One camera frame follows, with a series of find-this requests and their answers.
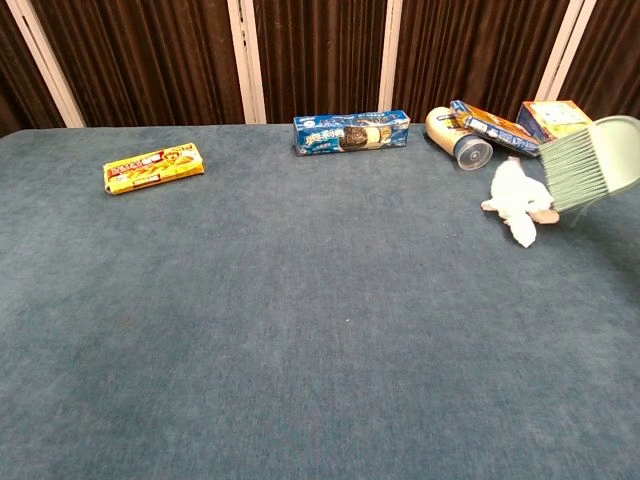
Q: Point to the blue table cloth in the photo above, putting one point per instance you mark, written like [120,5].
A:
[250,325]

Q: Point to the blue Oreo cookie box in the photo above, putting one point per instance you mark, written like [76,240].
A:
[350,134]

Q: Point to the cream cylindrical can clear lid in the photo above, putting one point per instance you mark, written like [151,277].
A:
[447,135]

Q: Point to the yellow snack box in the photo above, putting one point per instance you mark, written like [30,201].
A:
[152,168]

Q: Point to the dark brown curtain panel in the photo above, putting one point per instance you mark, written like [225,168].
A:
[615,60]
[150,60]
[320,55]
[15,75]
[475,50]

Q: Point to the large white crumpled paper scrap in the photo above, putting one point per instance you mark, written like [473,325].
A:
[515,187]

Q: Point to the slim blue orange snack box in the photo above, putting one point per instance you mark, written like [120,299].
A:
[500,131]

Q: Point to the large blue yellow carton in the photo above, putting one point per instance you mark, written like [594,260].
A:
[550,117]

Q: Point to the white screen frame post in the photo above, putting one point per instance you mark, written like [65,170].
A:
[565,50]
[246,62]
[391,55]
[46,62]

